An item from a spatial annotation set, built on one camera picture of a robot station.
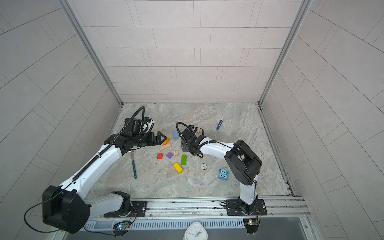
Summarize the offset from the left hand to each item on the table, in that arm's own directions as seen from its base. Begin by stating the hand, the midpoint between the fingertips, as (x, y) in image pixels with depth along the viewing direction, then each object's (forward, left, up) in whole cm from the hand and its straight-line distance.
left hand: (164, 136), depth 79 cm
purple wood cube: (-3, -1, -16) cm, 16 cm away
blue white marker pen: (+21, -33, -16) cm, 43 cm away
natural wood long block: (+2, +3, -15) cm, 15 cm away
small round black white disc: (-10, -21, -16) cm, 28 cm away
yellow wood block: (-11, -7, -15) cm, 20 cm away
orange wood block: (-4, -2, +2) cm, 4 cm away
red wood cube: (-4, +5, -16) cm, 17 cm away
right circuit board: (-37, -43, -16) cm, 59 cm away
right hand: (+3, -13, -15) cm, 20 cm away
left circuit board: (-38, +14, -12) cm, 42 cm away
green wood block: (-6, -10, -16) cm, 20 cm away
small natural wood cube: (-2, -4, -15) cm, 16 cm away
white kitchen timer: (-39, -17, -13) cm, 45 cm away
